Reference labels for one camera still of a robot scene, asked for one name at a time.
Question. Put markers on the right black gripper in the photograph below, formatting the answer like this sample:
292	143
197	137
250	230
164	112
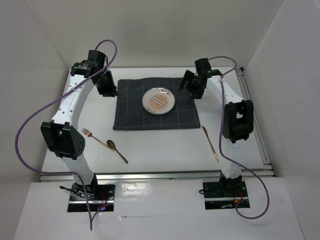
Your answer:
197	94

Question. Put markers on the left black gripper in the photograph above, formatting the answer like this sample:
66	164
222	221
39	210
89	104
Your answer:
107	91

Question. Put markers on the dark grey checked cloth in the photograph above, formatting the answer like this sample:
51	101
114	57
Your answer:
131	116

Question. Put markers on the orange patterned plate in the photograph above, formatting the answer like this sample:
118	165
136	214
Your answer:
158	101

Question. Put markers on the copper knife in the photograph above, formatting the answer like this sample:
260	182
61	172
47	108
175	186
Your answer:
210	143

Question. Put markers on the copper fork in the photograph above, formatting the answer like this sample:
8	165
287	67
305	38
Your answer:
90	135

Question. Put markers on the copper spoon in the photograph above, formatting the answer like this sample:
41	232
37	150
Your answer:
112	145

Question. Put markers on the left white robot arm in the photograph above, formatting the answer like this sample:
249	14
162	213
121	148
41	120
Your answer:
61	133

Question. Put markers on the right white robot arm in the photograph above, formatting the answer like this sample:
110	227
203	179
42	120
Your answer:
236	124

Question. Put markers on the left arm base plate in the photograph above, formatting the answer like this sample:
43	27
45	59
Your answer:
101	200

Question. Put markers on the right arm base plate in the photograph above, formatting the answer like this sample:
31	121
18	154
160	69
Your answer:
219	196

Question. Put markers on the front aluminium rail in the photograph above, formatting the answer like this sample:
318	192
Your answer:
157	176

